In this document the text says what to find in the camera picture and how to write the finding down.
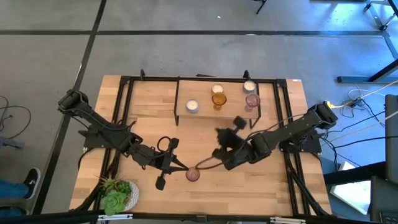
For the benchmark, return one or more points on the person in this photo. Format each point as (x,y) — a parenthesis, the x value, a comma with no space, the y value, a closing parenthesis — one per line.
(32,183)

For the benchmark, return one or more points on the dark grey desk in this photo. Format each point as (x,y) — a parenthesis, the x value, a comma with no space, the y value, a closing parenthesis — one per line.
(385,199)

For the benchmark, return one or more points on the wooden shelf with black legs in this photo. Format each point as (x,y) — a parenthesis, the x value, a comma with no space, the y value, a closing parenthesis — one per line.
(236,105)

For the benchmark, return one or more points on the black aluminium table frame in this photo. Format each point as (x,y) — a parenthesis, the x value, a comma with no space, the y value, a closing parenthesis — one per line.
(155,79)

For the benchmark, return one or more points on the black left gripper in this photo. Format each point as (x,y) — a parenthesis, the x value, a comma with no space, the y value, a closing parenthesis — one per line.
(164,165)

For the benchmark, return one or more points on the black tripod leg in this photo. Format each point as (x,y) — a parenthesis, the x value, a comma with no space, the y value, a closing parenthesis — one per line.
(261,7)

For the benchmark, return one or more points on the yellow power plug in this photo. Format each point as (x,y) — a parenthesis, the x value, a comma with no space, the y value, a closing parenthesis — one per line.
(335,106)

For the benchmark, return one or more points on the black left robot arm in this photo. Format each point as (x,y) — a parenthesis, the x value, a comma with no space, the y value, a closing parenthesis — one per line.
(93,116)

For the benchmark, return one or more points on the amber ribbed glass candle holder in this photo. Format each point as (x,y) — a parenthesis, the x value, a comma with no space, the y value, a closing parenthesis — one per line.
(219,99)

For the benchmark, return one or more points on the grey metal stand legs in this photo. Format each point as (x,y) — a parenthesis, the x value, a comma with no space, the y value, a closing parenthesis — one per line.
(376,18)

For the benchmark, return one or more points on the pink ribbed glass candle holder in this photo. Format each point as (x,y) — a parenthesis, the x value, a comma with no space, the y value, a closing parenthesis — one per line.
(252,100)
(192,175)

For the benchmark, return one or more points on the white candle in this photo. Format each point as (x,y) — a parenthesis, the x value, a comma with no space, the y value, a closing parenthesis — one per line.
(217,88)
(192,105)
(249,86)

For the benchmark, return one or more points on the dark grey cabinet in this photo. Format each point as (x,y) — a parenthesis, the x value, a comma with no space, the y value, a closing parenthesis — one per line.
(391,140)

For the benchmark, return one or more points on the green succulent in white pot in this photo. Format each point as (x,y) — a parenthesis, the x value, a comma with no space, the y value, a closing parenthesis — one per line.
(113,202)

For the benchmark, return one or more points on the black overhead crossbeam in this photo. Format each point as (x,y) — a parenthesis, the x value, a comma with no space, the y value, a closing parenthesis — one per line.
(174,216)

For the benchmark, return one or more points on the grey chair base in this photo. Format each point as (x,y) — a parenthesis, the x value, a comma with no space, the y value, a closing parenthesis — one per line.
(11,143)

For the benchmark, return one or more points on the dark floor stand base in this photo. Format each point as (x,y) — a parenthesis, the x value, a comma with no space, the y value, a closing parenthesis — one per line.
(354,79)

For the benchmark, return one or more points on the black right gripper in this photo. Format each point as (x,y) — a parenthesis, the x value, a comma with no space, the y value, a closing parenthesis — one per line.
(236,155)

